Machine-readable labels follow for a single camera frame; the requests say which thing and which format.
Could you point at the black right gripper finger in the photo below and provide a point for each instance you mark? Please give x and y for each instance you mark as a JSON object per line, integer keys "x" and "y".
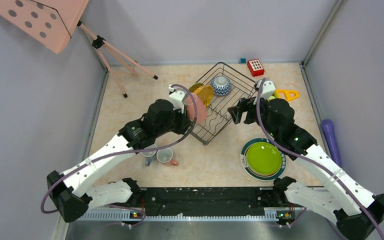
{"x": 236, "y": 117}
{"x": 240, "y": 107}

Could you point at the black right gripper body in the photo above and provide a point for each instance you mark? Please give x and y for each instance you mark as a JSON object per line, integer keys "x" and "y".
{"x": 251, "y": 108}

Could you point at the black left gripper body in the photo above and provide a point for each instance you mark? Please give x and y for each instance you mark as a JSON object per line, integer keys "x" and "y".
{"x": 176, "y": 124}

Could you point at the red patterned bowl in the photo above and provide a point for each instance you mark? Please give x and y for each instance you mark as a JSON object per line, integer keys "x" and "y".
{"x": 221, "y": 85}

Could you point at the large pink mug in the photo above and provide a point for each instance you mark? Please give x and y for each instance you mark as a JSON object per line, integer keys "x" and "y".
{"x": 195, "y": 108}

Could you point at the white plate teal rim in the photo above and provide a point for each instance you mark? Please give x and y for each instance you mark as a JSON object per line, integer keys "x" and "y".
{"x": 248, "y": 170}

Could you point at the yellow polka dot plate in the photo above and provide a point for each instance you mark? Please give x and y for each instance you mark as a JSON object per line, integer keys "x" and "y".
{"x": 205, "y": 93}

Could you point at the lime green plate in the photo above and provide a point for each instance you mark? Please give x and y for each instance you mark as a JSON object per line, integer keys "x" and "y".
{"x": 264, "y": 158}

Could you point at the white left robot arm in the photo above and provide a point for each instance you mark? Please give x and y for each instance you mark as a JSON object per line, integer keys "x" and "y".
{"x": 73, "y": 192}

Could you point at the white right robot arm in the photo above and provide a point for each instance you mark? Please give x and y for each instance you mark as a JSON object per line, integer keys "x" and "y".
{"x": 355, "y": 211}

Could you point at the yellow triangle toy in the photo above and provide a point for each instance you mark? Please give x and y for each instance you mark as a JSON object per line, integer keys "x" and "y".
{"x": 288, "y": 95}

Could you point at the small pink mug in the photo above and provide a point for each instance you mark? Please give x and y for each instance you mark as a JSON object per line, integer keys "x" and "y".
{"x": 166, "y": 157}

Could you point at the grey white mug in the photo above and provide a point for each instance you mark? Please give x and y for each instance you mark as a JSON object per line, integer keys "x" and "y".
{"x": 149, "y": 156}

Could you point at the red toy block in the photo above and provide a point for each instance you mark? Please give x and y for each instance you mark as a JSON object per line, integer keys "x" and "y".
{"x": 255, "y": 67}

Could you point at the pink tripod stand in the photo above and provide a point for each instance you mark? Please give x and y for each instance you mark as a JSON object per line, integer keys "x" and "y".
{"x": 99, "y": 43}

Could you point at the pink dotted board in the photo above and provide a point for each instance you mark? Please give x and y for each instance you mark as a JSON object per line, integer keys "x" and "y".
{"x": 51, "y": 22}

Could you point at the grey wire dish rack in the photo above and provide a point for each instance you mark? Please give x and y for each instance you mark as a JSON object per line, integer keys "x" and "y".
{"x": 218, "y": 116}

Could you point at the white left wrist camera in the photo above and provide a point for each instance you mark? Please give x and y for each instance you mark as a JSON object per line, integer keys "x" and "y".
{"x": 176, "y": 96}

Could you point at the purple handle tool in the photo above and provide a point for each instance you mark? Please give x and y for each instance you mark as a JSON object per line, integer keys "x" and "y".
{"x": 328, "y": 130}

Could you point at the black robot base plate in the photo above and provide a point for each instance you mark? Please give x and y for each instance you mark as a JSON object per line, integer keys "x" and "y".
{"x": 208, "y": 201}

